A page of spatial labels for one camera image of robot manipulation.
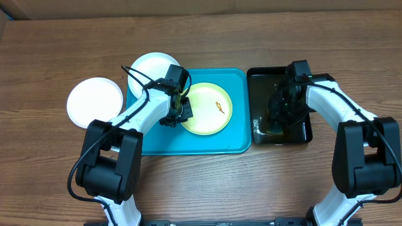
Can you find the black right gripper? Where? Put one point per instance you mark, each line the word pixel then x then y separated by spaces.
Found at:
pixel 281 119

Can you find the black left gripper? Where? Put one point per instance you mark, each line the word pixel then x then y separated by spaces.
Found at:
pixel 188 113

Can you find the green yellow sponge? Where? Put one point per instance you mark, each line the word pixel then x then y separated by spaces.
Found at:
pixel 274 129

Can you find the yellow plate with stain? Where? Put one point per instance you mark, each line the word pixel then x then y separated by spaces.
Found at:
pixel 211 108

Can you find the white plate with stain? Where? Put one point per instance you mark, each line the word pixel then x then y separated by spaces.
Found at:
pixel 95 98

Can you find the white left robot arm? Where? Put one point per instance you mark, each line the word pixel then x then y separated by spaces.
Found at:
pixel 108 168

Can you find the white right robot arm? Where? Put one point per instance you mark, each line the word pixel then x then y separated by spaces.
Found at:
pixel 367 153

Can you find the black water tray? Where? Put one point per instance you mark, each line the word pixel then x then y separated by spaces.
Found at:
pixel 259 92

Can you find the blue plastic tray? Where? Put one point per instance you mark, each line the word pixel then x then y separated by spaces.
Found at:
pixel 234 138

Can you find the white plate rear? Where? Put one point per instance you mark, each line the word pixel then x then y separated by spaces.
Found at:
pixel 155 65

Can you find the cardboard back panel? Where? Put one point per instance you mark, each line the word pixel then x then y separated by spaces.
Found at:
pixel 69 9

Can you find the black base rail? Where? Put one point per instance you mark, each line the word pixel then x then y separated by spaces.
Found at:
pixel 280 221

